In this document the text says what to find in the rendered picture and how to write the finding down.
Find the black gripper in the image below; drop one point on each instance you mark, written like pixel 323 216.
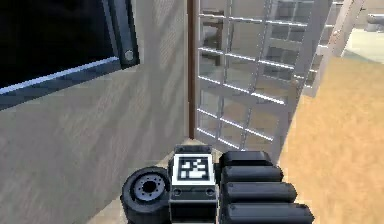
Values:
pixel 146 195

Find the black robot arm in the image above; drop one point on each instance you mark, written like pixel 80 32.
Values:
pixel 253 193

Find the white glass pane door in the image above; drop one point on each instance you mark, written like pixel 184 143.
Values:
pixel 253 73

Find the black framed window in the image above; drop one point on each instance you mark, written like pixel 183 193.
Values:
pixel 50 40

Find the brown door frame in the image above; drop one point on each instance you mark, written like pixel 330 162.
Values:
pixel 191 66

